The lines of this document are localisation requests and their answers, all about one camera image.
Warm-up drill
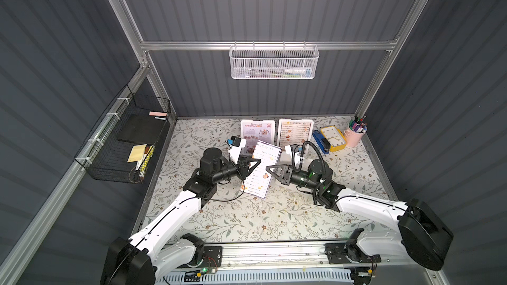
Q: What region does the Dim Sum menu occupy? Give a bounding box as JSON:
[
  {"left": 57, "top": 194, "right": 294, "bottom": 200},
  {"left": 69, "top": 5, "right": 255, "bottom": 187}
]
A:
[
  {"left": 279, "top": 121, "right": 312, "bottom": 147},
  {"left": 243, "top": 141, "right": 281, "bottom": 199}
]

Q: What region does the pink special menu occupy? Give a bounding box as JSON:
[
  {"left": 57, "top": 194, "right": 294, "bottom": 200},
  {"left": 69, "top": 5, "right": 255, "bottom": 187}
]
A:
[{"left": 243, "top": 121, "right": 274, "bottom": 154}]

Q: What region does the white rack panel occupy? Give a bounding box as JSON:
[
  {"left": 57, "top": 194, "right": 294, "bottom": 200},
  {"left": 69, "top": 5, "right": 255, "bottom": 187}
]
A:
[
  {"left": 276, "top": 118, "right": 314, "bottom": 156},
  {"left": 240, "top": 119, "right": 277, "bottom": 157}
]

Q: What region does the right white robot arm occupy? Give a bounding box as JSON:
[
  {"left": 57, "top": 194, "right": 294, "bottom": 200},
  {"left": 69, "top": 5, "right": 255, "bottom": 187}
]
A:
[{"left": 266, "top": 141, "right": 454, "bottom": 270}]

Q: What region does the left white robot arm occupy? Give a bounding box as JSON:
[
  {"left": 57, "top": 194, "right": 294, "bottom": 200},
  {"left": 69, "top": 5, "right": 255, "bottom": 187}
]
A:
[{"left": 100, "top": 148, "right": 261, "bottom": 284}]

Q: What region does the blue stapler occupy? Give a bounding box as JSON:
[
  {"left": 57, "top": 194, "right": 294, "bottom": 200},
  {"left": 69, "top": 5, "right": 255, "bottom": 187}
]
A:
[{"left": 312, "top": 130, "right": 331, "bottom": 154}]

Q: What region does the yellow tray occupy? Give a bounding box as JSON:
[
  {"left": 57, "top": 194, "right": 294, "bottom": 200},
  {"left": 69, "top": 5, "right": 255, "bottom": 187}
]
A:
[{"left": 320, "top": 125, "right": 347, "bottom": 153}]

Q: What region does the pink pen cup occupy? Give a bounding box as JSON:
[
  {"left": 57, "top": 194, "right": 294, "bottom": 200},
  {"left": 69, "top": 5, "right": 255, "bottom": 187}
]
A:
[{"left": 344, "top": 129, "right": 365, "bottom": 148}]

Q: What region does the yellow patterned roll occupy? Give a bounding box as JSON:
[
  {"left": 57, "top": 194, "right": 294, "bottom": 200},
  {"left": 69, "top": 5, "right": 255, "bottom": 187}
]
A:
[{"left": 135, "top": 145, "right": 154, "bottom": 178}]

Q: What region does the pink eraser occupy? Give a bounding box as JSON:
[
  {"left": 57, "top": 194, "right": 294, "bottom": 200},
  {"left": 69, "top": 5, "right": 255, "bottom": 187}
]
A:
[{"left": 149, "top": 112, "right": 168, "bottom": 117}]

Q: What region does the yellow sticky notepad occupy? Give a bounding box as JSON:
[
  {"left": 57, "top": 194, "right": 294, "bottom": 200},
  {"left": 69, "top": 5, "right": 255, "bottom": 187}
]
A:
[{"left": 128, "top": 144, "right": 147, "bottom": 163}]

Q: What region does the black notebook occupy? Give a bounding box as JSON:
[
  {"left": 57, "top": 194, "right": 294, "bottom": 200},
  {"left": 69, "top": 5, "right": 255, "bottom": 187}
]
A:
[{"left": 117, "top": 114, "right": 166, "bottom": 145}]

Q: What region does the white tube in basket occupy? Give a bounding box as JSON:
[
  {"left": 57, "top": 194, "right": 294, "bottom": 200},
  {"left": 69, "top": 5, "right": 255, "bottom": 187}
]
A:
[{"left": 283, "top": 67, "right": 314, "bottom": 79}]

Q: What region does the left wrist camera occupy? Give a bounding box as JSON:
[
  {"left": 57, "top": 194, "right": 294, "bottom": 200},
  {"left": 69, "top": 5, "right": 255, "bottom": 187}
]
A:
[{"left": 227, "top": 136, "right": 246, "bottom": 164}]

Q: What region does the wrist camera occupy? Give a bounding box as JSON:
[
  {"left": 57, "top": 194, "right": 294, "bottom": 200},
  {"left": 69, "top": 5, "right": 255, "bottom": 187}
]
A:
[
  {"left": 285, "top": 145, "right": 305, "bottom": 172},
  {"left": 227, "top": 136, "right": 246, "bottom": 164}
]

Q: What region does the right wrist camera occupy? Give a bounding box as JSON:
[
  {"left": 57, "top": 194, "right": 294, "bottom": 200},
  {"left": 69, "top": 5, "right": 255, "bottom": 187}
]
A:
[{"left": 285, "top": 145, "right": 305, "bottom": 172}]

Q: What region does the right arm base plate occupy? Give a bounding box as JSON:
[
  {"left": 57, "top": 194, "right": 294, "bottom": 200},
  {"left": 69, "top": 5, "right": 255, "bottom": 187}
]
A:
[{"left": 324, "top": 242, "right": 382, "bottom": 264}]

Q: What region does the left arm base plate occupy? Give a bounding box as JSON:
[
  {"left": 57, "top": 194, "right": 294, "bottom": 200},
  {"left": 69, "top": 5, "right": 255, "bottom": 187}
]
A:
[{"left": 182, "top": 245, "right": 223, "bottom": 268}]

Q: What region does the white wire mesh basket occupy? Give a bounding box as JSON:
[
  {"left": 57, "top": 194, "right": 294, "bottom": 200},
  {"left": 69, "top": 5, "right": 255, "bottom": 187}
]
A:
[{"left": 228, "top": 44, "right": 320, "bottom": 80}]

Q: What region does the black wire wall basket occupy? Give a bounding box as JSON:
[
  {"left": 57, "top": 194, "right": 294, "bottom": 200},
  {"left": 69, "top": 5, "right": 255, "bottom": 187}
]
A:
[{"left": 75, "top": 87, "right": 171, "bottom": 184}]

